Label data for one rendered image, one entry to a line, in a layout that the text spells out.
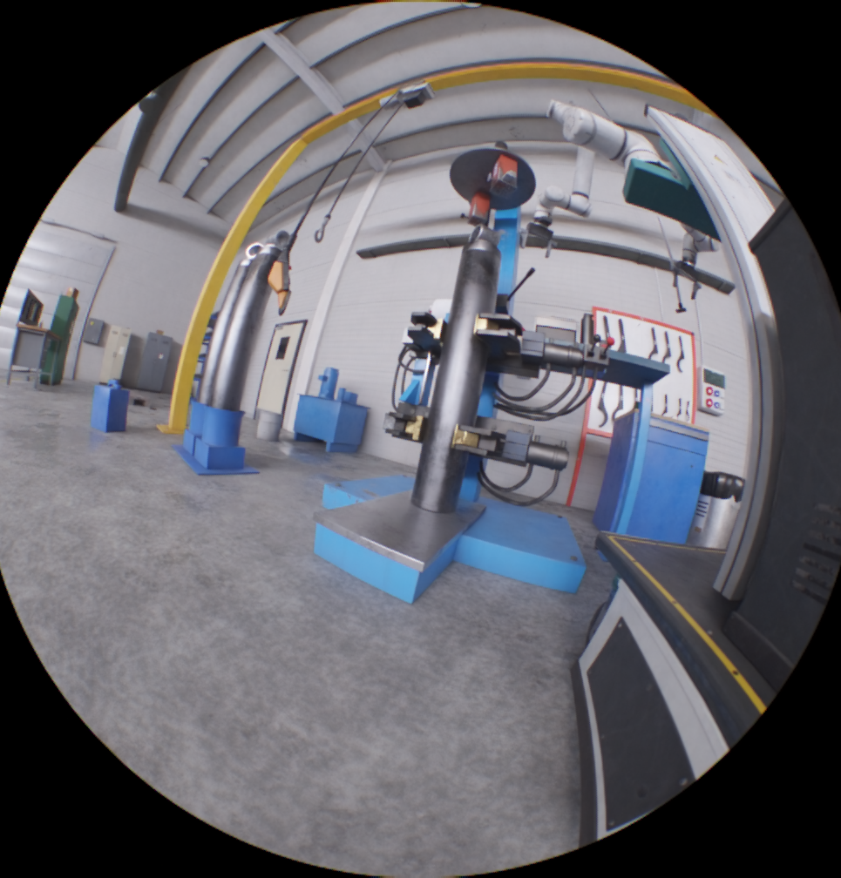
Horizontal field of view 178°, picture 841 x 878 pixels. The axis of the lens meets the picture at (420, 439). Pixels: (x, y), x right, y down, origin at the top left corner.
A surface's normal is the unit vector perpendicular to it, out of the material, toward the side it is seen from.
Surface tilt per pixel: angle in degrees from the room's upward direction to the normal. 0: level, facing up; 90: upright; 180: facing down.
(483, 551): 90
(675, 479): 90
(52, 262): 90
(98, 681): 0
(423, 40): 173
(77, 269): 90
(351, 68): 173
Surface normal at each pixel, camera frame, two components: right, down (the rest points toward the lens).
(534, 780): 0.20, -0.98
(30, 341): 0.88, 0.20
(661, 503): -0.41, -0.05
